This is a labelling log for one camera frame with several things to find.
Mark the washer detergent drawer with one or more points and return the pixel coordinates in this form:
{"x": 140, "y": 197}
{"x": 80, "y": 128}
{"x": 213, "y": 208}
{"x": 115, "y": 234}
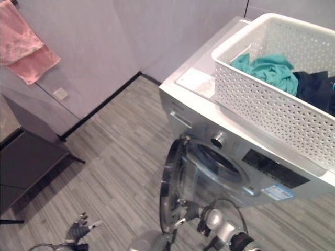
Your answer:
{"x": 180, "y": 119}

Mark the round glass washer door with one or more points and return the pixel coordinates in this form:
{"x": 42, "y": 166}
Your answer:
{"x": 169, "y": 159}

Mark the blue white label sticker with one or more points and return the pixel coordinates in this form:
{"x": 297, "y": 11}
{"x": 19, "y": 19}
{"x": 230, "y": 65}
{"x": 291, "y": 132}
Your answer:
{"x": 278, "y": 193}

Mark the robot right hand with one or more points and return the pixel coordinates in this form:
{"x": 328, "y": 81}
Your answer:
{"x": 193, "y": 211}

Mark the teal garment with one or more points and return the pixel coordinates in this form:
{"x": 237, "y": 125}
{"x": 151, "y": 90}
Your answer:
{"x": 269, "y": 70}

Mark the black washer display panel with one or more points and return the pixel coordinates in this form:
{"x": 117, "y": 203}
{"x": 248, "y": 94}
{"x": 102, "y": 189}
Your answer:
{"x": 274, "y": 167}

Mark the black garment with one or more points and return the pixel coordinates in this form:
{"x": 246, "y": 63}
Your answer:
{"x": 314, "y": 89}

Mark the black low table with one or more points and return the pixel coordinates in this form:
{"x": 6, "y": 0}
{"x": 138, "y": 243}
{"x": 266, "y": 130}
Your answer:
{"x": 28, "y": 162}

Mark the black towel bar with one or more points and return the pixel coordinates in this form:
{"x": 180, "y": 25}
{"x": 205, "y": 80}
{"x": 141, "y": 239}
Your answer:
{"x": 15, "y": 2}

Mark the grey drum opening gasket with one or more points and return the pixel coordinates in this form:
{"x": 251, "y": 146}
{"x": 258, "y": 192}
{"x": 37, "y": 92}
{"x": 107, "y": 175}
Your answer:
{"x": 231, "y": 171}

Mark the chrome washer dial knob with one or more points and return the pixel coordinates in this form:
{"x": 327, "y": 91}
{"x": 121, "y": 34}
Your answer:
{"x": 218, "y": 138}

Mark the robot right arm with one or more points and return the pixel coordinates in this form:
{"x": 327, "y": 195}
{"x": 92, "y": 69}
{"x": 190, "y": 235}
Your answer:
{"x": 222, "y": 231}

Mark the pink towel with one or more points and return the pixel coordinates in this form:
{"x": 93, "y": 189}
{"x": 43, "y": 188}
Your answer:
{"x": 23, "y": 52}

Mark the white plastic laundry basket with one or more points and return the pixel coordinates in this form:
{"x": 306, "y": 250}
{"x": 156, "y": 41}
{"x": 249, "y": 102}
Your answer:
{"x": 261, "y": 109}

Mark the silver washing machine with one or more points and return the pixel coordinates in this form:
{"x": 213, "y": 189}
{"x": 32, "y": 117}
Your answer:
{"x": 183, "y": 109}

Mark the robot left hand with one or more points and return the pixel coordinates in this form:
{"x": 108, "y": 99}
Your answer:
{"x": 77, "y": 230}

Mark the black skirting board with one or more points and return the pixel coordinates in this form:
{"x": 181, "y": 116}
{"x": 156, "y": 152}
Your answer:
{"x": 104, "y": 104}

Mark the white wall socket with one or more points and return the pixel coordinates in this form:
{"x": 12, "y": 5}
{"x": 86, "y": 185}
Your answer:
{"x": 60, "y": 94}

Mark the grey cabinet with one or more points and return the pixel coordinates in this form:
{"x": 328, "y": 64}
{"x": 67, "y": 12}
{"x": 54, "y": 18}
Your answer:
{"x": 31, "y": 115}

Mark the silver robot torso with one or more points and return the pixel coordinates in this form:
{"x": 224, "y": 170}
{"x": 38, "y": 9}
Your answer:
{"x": 150, "y": 243}

